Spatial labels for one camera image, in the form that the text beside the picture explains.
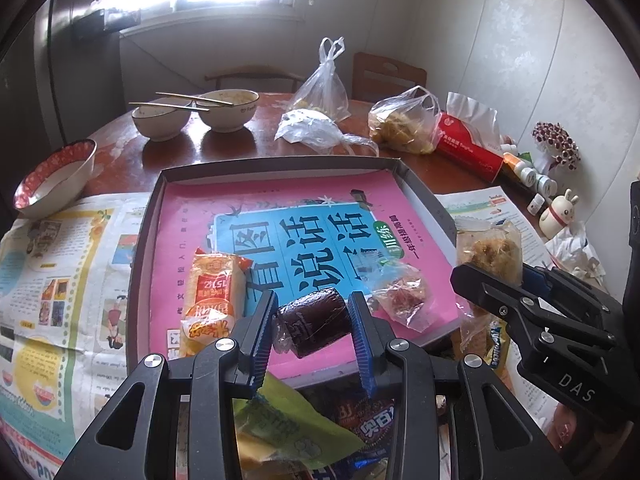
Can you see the grey refrigerator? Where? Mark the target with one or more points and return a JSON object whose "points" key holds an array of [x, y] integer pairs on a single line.
{"points": [[80, 85]]}

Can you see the crumpled white plastic wrap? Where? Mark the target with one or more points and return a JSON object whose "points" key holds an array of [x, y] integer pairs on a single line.
{"points": [[575, 250]]}

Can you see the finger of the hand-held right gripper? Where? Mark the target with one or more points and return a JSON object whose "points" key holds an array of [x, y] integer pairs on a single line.
{"points": [[537, 280], [500, 292]]}

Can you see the tall clear plastic bag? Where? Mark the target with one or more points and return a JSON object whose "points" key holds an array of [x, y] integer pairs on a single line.
{"points": [[322, 90]]}

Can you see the red and white bouquet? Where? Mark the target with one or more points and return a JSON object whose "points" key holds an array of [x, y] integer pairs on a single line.
{"points": [[555, 142]]}

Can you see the plastic bag of yellow food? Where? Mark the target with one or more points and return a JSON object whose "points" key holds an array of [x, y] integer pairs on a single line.
{"points": [[400, 127]]}

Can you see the orange and white bottle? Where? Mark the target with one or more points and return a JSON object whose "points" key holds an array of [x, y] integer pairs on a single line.
{"points": [[512, 160]]}

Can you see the red tissue pack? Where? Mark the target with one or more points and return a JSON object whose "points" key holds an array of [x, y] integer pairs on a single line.
{"points": [[465, 145]]}

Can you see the white rabbit figurine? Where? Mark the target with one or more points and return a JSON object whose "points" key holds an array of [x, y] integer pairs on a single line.
{"points": [[557, 215]]}

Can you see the white text newspaper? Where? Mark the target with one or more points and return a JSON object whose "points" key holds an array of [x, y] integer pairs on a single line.
{"points": [[475, 205]]}

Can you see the orange snack packet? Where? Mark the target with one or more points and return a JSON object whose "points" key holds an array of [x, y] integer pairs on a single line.
{"points": [[215, 285]]}

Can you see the red patterned bowl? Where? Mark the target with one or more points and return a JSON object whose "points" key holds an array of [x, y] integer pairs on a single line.
{"points": [[50, 180]]}

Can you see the chopstick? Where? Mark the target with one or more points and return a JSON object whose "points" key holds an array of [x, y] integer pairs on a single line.
{"points": [[170, 106], [195, 98]]}

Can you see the pink and blue printed book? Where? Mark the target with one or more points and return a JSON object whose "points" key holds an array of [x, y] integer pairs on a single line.
{"points": [[200, 205]]}

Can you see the colourful newspaper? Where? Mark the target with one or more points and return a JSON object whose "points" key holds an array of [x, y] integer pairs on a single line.
{"points": [[60, 270]]}

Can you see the blue cookie packet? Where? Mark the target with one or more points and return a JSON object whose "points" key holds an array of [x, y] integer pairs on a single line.
{"points": [[375, 425]]}

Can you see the clear pastry packet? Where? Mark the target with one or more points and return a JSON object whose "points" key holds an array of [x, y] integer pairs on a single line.
{"points": [[492, 247]]}

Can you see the grey cardboard tray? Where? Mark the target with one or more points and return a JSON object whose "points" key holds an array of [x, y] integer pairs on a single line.
{"points": [[144, 245]]}

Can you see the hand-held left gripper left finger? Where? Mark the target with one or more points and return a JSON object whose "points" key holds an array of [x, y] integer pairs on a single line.
{"points": [[264, 340]]}

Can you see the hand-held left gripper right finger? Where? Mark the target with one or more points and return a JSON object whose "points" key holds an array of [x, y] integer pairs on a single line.
{"points": [[361, 340]]}

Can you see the clear wrapped red snack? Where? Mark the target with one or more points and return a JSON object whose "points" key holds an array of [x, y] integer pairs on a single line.
{"points": [[402, 297]]}

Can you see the small white bottle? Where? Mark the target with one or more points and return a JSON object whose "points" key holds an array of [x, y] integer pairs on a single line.
{"points": [[536, 204], [528, 175], [546, 185]]}

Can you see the brown wooden chair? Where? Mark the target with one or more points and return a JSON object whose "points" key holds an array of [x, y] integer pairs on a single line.
{"points": [[387, 75]]}

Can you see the white ceramic bowl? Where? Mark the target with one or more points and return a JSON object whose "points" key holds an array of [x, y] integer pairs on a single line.
{"points": [[227, 112], [160, 122]]}

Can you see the person's right hand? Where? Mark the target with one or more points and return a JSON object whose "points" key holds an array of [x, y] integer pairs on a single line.
{"points": [[567, 427]]}

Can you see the dark brown roll snack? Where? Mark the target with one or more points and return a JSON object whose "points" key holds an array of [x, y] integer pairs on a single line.
{"points": [[312, 320]]}

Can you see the green snack packet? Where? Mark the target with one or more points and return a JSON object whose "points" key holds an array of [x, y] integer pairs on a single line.
{"points": [[290, 420]]}

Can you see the yellow snack packet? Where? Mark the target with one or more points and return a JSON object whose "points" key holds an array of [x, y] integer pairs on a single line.
{"points": [[487, 340]]}

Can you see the crumpled white plastic bag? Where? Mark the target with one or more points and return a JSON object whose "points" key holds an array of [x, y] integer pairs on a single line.
{"points": [[310, 127]]}

